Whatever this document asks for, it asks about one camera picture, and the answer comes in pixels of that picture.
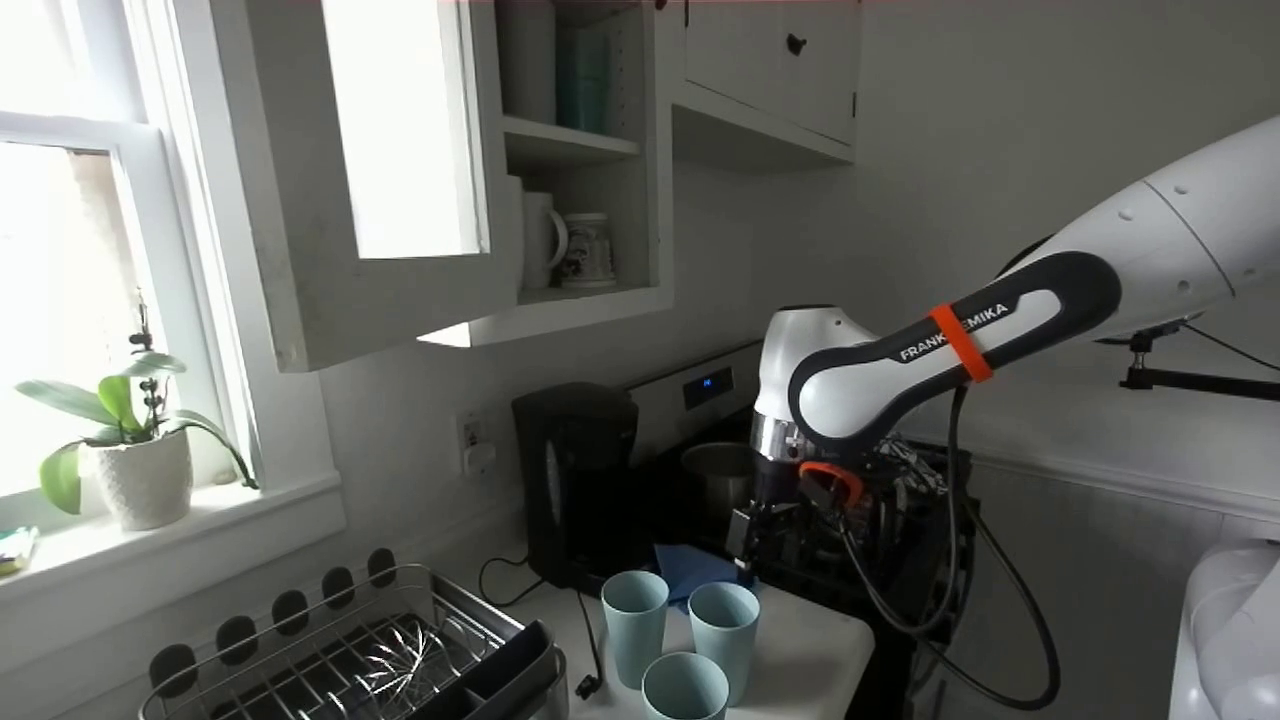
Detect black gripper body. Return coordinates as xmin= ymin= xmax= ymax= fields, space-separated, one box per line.
xmin=736 ymin=462 xmax=808 ymax=545

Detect grey-blue plastic cup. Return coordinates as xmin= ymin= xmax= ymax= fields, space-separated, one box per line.
xmin=682 ymin=579 xmax=765 ymax=710
xmin=635 ymin=650 xmax=736 ymax=720
xmin=595 ymin=567 xmax=671 ymax=694

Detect stainless and black stove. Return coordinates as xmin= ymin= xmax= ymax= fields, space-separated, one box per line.
xmin=623 ymin=336 xmax=985 ymax=720

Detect black coffee maker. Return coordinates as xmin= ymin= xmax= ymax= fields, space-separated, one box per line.
xmin=513 ymin=382 xmax=644 ymax=592

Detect patterned white mug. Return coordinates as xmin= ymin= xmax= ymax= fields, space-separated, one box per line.
xmin=552 ymin=210 xmax=621 ymax=297

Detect plain white mug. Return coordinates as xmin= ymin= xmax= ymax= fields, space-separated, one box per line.
xmin=514 ymin=190 xmax=573 ymax=297

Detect metal dish rack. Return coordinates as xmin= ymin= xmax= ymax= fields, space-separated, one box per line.
xmin=134 ymin=539 xmax=573 ymax=720

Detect cabinet door with heart cutout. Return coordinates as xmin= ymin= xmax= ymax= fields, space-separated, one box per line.
xmin=677 ymin=0 xmax=865 ymax=154

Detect stacked teal tumblers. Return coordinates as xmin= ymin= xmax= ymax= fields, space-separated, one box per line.
xmin=555 ymin=14 xmax=617 ymax=138

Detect stacked white tumblers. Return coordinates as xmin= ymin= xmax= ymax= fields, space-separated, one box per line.
xmin=497 ymin=0 xmax=560 ymax=129

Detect open white cabinet door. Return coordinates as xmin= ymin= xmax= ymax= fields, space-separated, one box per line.
xmin=213 ymin=0 xmax=524 ymax=376

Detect orchid in white pot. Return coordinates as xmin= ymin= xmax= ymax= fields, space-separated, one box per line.
xmin=13 ymin=299 xmax=261 ymax=537

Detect small dish on windowsill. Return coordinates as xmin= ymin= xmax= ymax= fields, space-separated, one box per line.
xmin=0 ymin=522 xmax=42 ymax=579

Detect short-handled steel saucepan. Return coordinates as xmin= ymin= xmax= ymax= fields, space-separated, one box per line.
xmin=677 ymin=436 xmax=756 ymax=516

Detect orange cable connector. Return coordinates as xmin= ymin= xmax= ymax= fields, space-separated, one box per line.
xmin=796 ymin=456 xmax=873 ymax=514

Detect black power cord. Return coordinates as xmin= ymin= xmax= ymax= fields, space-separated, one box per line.
xmin=475 ymin=553 xmax=608 ymax=703

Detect orange strap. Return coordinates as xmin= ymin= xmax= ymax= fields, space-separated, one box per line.
xmin=928 ymin=299 xmax=996 ymax=387

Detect white wall cabinet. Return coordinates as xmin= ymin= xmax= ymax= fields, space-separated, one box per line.
xmin=213 ymin=0 xmax=865 ymax=376

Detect white wall outlet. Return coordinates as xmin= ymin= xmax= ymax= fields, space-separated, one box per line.
xmin=450 ymin=410 xmax=498 ymax=481

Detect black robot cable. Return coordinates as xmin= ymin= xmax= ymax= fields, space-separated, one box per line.
xmin=832 ymin=384 xmax=1063 ymax=711

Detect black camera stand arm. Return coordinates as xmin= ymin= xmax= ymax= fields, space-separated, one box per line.
xmin=1093 ymin=317 xmax=1280 ymax=405

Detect white window frame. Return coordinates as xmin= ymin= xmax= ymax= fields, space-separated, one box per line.
xmin=0 ymin=0 xmax=351 ymax=633

